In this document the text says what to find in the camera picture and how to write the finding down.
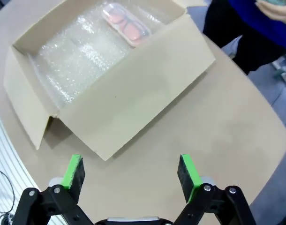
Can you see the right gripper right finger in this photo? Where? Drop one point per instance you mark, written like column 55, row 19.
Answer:
column 187, row 178

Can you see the brown cardboard shipping box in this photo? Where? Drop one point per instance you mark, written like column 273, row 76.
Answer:
column 138, row 93

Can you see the person in blue hoodie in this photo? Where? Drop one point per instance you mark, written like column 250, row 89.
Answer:
column 239, row 35

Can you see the pink glasses case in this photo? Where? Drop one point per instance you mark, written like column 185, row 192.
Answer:
column 124, row 23

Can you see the clear bubble wrap sheet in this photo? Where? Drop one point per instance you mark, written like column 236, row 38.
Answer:
column 86, row 58

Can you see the teal glasses case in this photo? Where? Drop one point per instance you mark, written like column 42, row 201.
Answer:
column 274, row 2

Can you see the person's left hand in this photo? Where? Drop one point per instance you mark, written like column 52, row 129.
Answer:
column 281, row 12

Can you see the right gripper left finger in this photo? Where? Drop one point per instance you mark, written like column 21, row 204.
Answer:
column 73, row 178

